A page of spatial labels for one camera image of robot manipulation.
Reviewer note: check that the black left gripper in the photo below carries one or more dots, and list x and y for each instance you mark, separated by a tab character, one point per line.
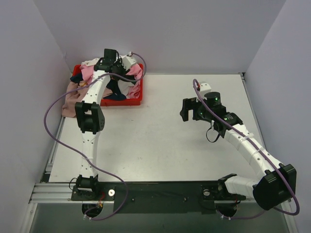
120	73

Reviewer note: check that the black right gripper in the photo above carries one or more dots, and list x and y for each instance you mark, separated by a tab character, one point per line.
191	107

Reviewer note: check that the pink t shirt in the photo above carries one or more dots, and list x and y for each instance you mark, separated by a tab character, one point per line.
125	87

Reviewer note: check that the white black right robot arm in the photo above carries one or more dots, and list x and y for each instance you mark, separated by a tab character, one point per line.
275	182

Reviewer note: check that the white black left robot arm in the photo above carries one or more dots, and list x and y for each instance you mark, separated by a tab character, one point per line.
90	117

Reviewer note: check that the navy blue t shirt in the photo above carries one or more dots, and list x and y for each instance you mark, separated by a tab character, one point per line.
112	90

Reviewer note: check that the red plastic bin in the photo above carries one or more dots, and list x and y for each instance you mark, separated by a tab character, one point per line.
135	101

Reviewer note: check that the white t shirt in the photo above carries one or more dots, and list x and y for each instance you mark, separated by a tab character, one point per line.
92	62

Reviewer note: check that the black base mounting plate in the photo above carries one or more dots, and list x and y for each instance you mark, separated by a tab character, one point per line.
161	197

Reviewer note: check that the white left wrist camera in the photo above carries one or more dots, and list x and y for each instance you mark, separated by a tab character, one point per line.
128	61

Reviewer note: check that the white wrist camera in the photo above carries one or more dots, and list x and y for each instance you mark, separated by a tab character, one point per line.
204	88
128	61

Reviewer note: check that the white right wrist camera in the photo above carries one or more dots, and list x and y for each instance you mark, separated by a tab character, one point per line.
204	88

